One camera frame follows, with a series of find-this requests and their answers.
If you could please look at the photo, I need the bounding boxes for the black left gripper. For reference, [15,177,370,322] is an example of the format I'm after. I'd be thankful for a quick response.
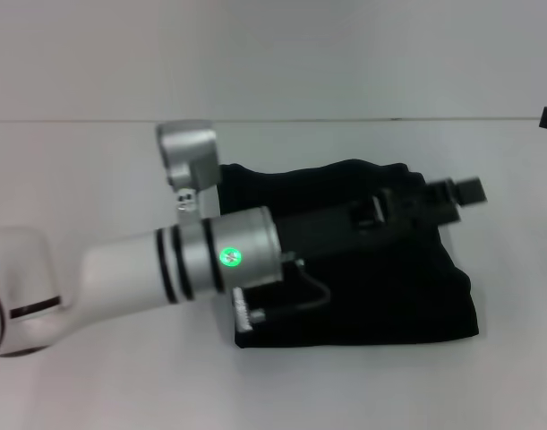
[272,176,488,263]

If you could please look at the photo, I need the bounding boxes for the black t-shirt with white print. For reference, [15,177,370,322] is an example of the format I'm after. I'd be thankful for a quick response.
[217,158,481,349]

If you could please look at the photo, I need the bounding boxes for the left arm cable with plug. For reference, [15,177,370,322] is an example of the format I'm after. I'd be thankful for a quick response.
[231,257,332,332]

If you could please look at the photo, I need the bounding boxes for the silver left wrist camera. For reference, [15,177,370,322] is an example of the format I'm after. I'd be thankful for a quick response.
[155,119,223,223]

